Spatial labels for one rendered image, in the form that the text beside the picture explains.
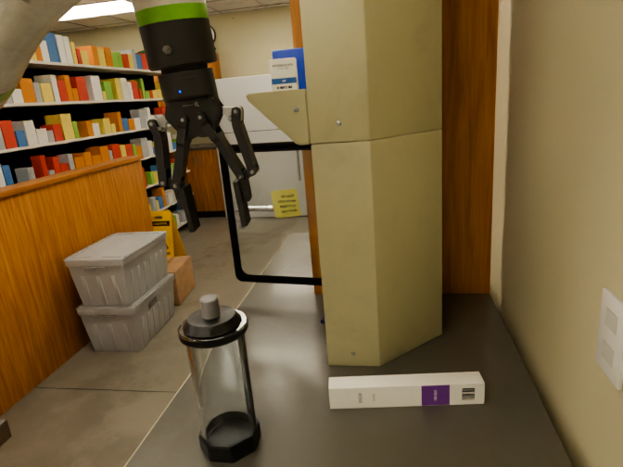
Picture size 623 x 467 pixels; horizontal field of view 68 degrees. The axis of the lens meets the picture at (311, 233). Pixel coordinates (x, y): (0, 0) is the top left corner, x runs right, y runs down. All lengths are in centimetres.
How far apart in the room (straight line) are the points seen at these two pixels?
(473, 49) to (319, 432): 92
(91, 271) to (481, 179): 247
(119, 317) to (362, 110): 257
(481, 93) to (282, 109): 56
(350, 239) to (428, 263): 21
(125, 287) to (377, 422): 241
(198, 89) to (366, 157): 35
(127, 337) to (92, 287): 39
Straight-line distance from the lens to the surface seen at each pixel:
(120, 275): 307
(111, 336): 332
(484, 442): 86
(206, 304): 73
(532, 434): 90
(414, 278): 101
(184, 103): 69
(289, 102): 88
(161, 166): 72
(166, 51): 64
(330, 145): 87
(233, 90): 606
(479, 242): 131
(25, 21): 69
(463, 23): 125
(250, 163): 67
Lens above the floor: 149
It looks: 16 degrees down
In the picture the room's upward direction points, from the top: 5 degrees counter-clockwise
